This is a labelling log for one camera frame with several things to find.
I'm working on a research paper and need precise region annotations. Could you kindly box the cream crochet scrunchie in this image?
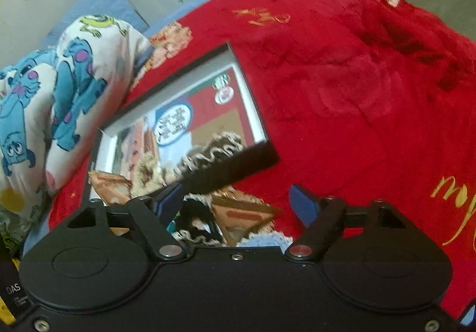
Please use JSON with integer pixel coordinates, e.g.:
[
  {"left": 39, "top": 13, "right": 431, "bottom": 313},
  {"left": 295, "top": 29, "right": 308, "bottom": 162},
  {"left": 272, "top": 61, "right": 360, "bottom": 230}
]
[{"left": 131, "top": 152, "right": 178, "bottom": 197}]

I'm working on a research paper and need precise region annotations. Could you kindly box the black white-trimmed scrunchie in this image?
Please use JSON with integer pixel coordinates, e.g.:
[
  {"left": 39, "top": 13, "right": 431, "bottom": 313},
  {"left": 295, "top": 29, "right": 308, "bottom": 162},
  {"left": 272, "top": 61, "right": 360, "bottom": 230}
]
[{"left": 167, "top": 193, "right": 226, "bottom": 247}]

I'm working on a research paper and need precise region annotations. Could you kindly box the monster cartoon white quilt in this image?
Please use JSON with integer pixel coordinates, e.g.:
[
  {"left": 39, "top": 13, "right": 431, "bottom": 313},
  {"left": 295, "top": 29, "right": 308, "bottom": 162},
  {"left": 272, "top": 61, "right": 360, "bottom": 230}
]
[{"left": 1, "top": 15, "right": 153, "bottom": 233}]

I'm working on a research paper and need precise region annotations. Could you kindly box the colourful history textbook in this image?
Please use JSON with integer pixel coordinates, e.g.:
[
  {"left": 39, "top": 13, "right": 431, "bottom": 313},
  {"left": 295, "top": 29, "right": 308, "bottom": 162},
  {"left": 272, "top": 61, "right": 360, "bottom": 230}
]
[{"left": 112, "top": 64, "right": 264, "bottom": 180}]

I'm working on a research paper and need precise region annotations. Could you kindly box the blue bed sheet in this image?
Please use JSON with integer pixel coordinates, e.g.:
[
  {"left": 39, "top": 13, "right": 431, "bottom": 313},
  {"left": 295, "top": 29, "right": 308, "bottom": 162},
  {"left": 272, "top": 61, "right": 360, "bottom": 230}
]
[{"left": 142, "top": 0, "right": 211, "bottom": 38}]

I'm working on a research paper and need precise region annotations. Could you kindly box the black shallow box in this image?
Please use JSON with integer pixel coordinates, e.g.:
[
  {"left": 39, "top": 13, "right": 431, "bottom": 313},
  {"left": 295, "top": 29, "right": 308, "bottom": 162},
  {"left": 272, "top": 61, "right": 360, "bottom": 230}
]
[{"left": 88, "top": 43, "right": 278, "bottom": 193}]

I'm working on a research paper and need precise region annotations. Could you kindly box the blue pillow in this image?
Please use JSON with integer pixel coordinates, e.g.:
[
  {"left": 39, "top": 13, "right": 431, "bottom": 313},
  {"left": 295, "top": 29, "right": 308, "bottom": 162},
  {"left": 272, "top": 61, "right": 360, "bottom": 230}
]
[{"left": 40, "top": 0, "right": 148, "bottom": 47}]

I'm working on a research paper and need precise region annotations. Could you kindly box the white lace scrunchie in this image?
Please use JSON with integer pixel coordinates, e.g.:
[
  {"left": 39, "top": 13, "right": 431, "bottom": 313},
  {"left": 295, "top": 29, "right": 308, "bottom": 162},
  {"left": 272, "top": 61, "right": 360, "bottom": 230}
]
[{"left": 173, "top": 131, "right": 245, "bottom": 177}]

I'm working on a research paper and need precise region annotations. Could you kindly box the light blue crochet scrunchie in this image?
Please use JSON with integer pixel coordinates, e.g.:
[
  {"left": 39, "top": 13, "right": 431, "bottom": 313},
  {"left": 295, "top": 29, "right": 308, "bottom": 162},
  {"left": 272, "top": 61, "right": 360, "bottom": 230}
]
[{"left": 237, "top": 230, "right": 294, "bottom": 253}]

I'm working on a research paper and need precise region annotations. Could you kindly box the brown triangular snack packet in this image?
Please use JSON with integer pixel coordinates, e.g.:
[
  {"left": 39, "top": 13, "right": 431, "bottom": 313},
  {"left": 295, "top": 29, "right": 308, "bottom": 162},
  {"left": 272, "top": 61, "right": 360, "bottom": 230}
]
[
  {"left": 109, "top": 227, "right": 130, "bottom": 237},
  {"left": 88, "top": 171, "right": 132, "bottom": 205},
  {"left": 212, "top": 196, "right": 281, "bottom": 247}
]

